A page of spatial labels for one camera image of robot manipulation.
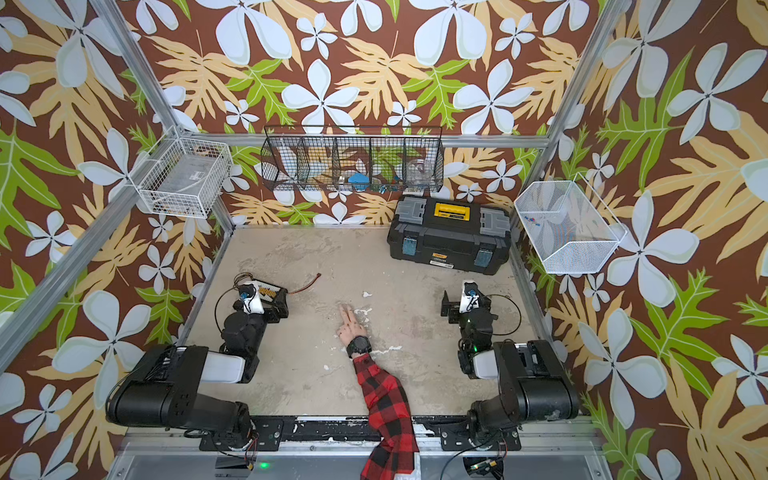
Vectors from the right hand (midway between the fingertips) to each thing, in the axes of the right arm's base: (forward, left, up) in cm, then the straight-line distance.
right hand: (461, 290), depth 90 cm
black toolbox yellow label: (+17, 0, +7) cm, 19 cm away
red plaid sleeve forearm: (-34, +22, -7) cm, 41 cm away
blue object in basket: (+33, +32, +18) cm, 49 cm away
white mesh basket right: (+11, -29, +17) cm, 35 cm away
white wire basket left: (+23, +82, +26) cm, 89 cm away
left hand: (0, +59, +2) cm, 59 cm away
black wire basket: (+39, +17, +21) cm, 47 cm away
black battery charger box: (+3, +61, -8) cm, 62 cm away
